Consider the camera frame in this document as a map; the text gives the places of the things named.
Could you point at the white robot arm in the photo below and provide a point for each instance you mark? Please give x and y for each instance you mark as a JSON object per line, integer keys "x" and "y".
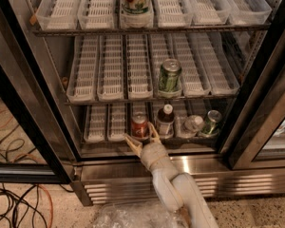
{"x": 175, "y": 190}

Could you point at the top wire shelf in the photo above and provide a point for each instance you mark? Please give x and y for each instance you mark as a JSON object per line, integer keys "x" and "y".
{"x": 123, "y": 31}

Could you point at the white green 7up can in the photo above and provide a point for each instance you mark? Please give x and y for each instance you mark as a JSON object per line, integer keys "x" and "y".
{"x": 136, "y": 14}

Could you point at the glass fridge door left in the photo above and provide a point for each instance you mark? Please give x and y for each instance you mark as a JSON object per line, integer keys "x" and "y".
{"x": 32, "y": 70}

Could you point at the bottom wire shelf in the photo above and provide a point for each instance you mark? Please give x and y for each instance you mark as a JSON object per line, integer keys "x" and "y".
{"x": 198, "y": 140}

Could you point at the green can shelf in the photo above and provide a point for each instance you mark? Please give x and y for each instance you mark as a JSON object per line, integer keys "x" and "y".
{"x": 169, "y": 78}
{"x": 211, "y": 124}

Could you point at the brown bottle white cap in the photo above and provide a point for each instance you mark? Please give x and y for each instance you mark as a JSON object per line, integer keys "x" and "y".
{"x": 164, "y": 121}

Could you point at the stainless steel fridge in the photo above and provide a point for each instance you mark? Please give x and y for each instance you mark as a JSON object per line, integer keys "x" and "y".
{"x": 249, "y": 155}

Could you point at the wire shelf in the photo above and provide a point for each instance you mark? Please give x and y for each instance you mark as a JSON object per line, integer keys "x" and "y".
{"x": 148, "y": 100}
{"x": 123, "y": 31}
{"x": 198, "y": 140}

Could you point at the red coke can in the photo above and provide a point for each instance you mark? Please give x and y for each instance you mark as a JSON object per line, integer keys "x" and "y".
{"x": 139, "y": 127}

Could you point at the green can middle shelf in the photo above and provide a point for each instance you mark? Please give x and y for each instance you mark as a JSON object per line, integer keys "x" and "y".
{"x": 169, "y": 78}

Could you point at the green can bottom shelf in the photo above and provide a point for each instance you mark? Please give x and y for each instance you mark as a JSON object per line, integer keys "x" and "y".
{"x": 211, "y": 124}

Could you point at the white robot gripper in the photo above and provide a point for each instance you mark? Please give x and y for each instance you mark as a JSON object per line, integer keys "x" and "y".
{"x": 153, "y": 153}

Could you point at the middle wire shelf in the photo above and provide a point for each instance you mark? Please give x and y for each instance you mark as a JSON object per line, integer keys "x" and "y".
{"x": 148, "y": 100}

